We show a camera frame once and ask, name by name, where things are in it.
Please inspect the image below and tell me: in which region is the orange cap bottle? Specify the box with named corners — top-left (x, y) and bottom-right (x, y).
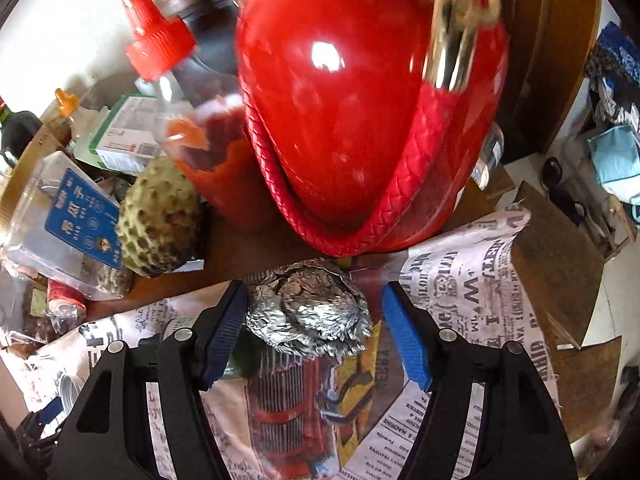
top-left (53, 87), bottom-right (101, 151)

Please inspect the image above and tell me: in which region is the brown cardboard sheet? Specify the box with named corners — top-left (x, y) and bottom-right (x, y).
top-left (509, 180), bottom-right (606, 351)

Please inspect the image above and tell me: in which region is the dark wine bottle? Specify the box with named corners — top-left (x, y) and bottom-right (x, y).
top-left (0, 104), bottom-right (44, 171)

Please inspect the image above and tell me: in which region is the newspaper print tablecloth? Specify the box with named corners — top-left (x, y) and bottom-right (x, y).
top-left (0, 202), bottom-right (561, 480)

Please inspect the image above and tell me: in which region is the green custard apple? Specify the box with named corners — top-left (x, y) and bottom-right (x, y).
top-left (114, 156), bottom-right (207, 279)

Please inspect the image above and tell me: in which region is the clear round lid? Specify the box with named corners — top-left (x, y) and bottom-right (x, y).
top-left (54, 371), bottom-right (87, 403)

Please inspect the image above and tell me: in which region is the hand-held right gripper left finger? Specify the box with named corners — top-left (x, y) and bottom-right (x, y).
top-left (47, 280), bottom-right (251, 480)

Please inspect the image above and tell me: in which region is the red cap sauce bottle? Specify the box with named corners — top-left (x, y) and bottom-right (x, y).
top-left (122, 0), bottom-right (273, 232)

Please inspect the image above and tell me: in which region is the red and white packet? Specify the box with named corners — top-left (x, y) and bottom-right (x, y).
top-left (47, 279), bottom-right (89, 319)

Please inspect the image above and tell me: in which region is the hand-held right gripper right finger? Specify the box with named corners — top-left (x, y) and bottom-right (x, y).
top-left (381, 280), bottom-right (581, 480)

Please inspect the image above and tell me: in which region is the red thermos flask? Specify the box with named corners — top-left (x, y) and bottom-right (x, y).
top-left (234, 0), bottom-right (511, 257)

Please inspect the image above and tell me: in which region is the light blue cloth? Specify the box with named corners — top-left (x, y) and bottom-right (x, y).
top-left (587, 124), bottom-right (640, 206)

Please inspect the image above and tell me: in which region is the brown wooden door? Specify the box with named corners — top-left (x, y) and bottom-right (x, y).
top-left (492, 0), bottom-right (603, 153)

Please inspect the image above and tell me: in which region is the dark green can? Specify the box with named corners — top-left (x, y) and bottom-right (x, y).
top-left (224, 326), bottom-right (262, 379)

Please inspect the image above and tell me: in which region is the dark shoe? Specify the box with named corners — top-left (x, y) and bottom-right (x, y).
top-left (542, 156), bottom-right (564, 190)
top-left (560, 191), bottom-right (591, 227)

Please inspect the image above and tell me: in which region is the yellow lid plastic jar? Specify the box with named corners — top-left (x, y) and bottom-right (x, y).
top-left (0, 152), bottom-right (134, 302)

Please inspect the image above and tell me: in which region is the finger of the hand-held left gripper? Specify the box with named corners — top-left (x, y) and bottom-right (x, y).
top-left (27, 395), bottom-right (69, 429)

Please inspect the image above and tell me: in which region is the white and green box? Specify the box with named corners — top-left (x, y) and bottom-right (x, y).
top-left (74, 93), bottom-right (172, 176)

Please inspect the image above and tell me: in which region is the foil ball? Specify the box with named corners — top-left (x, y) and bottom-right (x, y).
top-left (244, 258), bottom-right (374, 359)

